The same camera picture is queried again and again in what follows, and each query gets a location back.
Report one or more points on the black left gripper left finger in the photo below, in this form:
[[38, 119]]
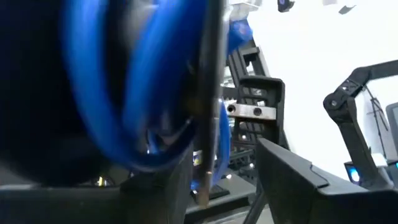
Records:
[[93, 205]]

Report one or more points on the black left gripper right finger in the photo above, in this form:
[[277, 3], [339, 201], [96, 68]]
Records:
[[311, 202]]

